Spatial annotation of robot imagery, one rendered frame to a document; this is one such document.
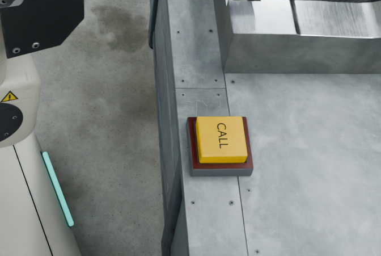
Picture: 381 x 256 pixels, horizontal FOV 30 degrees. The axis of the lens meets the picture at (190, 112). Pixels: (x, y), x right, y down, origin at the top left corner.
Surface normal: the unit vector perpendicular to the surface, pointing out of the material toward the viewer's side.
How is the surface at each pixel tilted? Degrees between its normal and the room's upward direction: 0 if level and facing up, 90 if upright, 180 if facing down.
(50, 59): 0
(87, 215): 0
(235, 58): 90
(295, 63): 90
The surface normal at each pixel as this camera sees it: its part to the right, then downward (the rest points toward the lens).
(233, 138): 0.11, -0.55
